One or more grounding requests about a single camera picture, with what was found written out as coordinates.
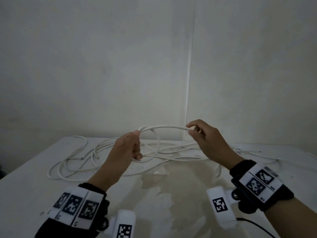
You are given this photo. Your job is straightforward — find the black left wristband white markers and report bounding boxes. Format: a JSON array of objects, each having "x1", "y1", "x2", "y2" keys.
[{"x1": 34, "y1": 182, "x2": 110, "y2": 238}]

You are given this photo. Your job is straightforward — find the person's left forearm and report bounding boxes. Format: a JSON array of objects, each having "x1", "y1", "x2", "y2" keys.
[{"x1": 87, "y1": 166, "x2": 124, "y2": 194}]

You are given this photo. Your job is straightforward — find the black right camera cable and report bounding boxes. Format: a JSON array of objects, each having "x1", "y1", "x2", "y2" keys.
[{"x1": 235, "y1": 217, "x2": 277, "y2": 238}]

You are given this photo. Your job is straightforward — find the black wristband white markers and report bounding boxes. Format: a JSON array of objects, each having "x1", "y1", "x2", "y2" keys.
[
  {"x1": 229, "y1": 160, "x2": 295, "y2": 212},
  {"x1": 34, "y1": 182, "x2": 110, "y2": 238}
]

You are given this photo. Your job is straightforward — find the person's left hand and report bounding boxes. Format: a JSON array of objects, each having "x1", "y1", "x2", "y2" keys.
[{"x1": 106, "y1": 130, "x2": 144, "y2": 177}]

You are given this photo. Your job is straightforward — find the black right wristband white markers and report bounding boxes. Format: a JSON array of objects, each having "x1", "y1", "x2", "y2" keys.
[{"x1": 229, "y1": 160, "x2": 295, "y2": 212}]

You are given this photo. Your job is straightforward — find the person's right forearm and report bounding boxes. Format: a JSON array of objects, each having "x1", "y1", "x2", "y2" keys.
[{"x1": 264, "y1": 195, "x2": 317, "y2": 238}]

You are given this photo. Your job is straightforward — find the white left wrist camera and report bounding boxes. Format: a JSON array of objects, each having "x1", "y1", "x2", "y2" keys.
[{"x1": 106, "y1": 209, "x2": 137, "y2": 238}]

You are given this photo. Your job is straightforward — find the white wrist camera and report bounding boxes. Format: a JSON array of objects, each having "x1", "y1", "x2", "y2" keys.
[
  {"x1": 206, "y1": 186, "x2": 242, "y2": 230},
  {"x1": 106, "y1": 209, "x2": 137, "y2": 238}
]

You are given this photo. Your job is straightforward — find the person's right hand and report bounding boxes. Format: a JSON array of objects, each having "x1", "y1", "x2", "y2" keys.
[{"x1": 186, "y1": 119, "x2": 244, "y2": 170}]

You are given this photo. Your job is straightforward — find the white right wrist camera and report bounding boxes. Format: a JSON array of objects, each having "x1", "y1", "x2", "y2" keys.
[{"x1": 206, "y1": 186, "x2": 242, "y2": 230}]

